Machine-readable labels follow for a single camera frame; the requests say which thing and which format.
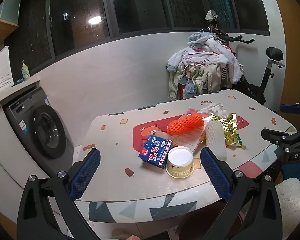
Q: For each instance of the blue milk carton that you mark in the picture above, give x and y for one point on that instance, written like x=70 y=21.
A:
x=152 y=152

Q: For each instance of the crumpled white tissue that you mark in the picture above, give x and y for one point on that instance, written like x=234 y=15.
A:
x=215 y=108

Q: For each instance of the round tin with white lid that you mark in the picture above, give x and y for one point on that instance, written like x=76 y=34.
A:
x=180 y=156

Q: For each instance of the grey washing machine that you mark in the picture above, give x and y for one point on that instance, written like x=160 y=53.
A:
x=47 y=132

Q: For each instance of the orange foam fruit net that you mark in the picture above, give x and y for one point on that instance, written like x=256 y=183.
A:
x=186 y=123

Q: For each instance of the black exercise bike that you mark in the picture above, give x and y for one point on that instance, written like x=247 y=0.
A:
x=265 y=77

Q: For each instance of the printed tablecloth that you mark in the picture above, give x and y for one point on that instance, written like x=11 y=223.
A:
x=130 y=185

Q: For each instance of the person's white fluffy clothing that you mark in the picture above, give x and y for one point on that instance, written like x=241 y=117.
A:
x=290 y=205

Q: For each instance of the dark window with frames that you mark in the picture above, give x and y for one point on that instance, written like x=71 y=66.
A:
x=130 y=5

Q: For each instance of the gold foil wrapper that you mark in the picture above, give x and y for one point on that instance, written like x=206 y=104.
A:
x=228 y=130

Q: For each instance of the white foam fruit net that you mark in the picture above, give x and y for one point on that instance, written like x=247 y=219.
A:
x=215 y=137

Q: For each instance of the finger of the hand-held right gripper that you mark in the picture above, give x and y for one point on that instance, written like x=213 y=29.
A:
x=277 y=136
x=290 y=108

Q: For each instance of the white perforated basket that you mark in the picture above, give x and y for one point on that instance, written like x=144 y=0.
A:
x=0 y=72

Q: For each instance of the green snack wrapper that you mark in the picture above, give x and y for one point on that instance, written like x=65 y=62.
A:
x=240 y=140

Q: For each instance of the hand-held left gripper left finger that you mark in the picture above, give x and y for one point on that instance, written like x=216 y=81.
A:
x=86 y=175

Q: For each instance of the pink plastic packet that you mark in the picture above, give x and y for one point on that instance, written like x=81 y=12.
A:
x=187 y=140

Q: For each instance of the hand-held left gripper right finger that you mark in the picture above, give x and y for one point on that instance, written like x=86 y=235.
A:
x=216 y=172

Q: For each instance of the pale green pump bottle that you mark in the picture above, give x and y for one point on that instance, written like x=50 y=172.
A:
x=25 y=73

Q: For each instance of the white face mask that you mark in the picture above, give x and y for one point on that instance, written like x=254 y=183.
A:
x=210 y=15

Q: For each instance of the pile of clothes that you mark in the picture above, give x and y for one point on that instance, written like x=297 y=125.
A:
x=205 y=62

